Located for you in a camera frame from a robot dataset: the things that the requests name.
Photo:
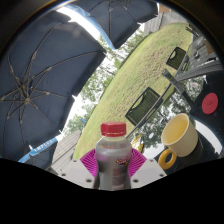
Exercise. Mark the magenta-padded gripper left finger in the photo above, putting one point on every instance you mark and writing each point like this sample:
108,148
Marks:
80,170

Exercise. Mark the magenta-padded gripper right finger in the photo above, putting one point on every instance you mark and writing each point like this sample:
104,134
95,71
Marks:
146,170

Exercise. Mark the clear red-capped drink bottle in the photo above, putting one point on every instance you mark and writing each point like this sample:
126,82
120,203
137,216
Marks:
113,156

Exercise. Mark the grey roofed building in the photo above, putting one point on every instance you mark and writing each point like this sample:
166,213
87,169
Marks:
66,146

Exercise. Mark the yellow snack packet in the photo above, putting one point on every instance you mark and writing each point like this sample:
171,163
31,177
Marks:
137,141

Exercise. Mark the navy umbrella with light-blue trim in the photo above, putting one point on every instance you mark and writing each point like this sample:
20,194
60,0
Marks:
40,156

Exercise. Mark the dark green mesh chair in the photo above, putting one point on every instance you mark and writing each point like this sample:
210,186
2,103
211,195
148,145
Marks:
176,57
143,106

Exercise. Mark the flat round red coaster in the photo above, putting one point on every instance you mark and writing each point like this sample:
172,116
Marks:
210,103

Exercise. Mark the large navy patio umbrella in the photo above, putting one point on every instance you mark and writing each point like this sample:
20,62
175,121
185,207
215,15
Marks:
40,83

